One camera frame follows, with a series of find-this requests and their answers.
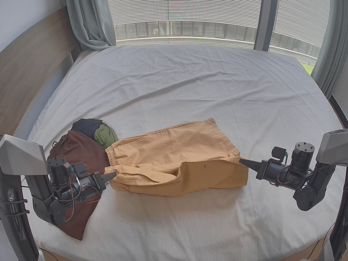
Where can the tan shorts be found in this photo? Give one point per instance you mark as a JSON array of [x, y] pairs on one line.
[[176, 156]]

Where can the grey-green curtain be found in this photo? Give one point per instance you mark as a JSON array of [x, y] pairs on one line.
[[89, 15], [334, 50]]

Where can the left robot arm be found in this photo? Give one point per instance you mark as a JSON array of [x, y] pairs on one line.
[[21, 156]]

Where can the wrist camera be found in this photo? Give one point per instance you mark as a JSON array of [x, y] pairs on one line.
[[79, 168], [277, 151]]

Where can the bed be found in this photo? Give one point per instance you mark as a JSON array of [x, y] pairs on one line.
[[204, 91]]

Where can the window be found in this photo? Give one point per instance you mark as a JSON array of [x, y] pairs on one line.
[[190, 9]]

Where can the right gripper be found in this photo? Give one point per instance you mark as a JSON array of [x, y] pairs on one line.
[[270, 170]]

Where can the green garment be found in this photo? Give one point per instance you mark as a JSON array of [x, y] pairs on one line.
[[106, 136]]

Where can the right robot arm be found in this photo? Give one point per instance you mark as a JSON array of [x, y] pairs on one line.
[[333, 145]]

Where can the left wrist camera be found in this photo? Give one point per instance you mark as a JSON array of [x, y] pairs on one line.
[[79, 168]]

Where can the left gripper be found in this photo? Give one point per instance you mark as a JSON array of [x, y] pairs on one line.
[[92, 183]]

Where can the black garment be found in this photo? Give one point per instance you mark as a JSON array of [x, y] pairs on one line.
[[85, 126]]

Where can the brown shorts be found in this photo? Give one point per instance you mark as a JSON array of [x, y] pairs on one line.
[[81, 151]]

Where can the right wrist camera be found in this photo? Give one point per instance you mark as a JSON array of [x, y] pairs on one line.
[[277, 151]]

